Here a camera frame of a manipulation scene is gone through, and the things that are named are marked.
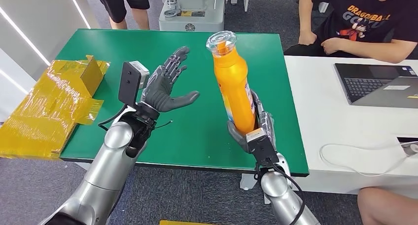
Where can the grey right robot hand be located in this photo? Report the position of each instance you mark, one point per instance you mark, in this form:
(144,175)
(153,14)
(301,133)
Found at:
(269,125)

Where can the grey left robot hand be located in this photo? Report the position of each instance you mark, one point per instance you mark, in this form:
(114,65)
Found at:
(160,89)

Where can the orange plastic bottle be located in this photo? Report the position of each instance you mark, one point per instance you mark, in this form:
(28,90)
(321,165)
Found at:
(233,86)

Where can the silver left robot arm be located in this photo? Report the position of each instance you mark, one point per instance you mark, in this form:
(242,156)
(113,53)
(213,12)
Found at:
(107,171)

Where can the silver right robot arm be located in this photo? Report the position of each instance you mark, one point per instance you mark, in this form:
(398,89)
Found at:
(281,197)

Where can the white table leg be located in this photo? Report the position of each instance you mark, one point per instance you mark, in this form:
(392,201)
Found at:
(83,165)
(247,182)

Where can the standing person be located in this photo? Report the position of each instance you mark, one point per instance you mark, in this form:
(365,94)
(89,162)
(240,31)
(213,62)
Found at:
(114,1)

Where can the dark grey laptop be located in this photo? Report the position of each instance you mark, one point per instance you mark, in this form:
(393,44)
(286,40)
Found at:
(362,83)

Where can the yellow taped cardboard box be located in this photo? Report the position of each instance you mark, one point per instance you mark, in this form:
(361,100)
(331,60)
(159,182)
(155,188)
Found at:
(49,109)

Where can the yellow flat item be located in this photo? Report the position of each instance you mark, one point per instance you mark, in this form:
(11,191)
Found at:
(183,223)

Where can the seated person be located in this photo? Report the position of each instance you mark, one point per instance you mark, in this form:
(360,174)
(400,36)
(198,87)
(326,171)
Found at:
(365,21)

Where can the person's knee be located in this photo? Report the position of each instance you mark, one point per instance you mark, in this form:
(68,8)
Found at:
(388,207)

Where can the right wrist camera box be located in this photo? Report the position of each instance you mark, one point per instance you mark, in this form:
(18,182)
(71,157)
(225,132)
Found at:
(261,148)

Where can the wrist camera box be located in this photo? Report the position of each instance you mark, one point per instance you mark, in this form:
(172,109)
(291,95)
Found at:
(261,148)
(129,83)

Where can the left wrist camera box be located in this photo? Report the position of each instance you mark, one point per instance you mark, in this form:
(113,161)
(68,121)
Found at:
(129,83)

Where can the pale grey machine pedestal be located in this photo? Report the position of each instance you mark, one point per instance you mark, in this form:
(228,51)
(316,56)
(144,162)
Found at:
(192,11)

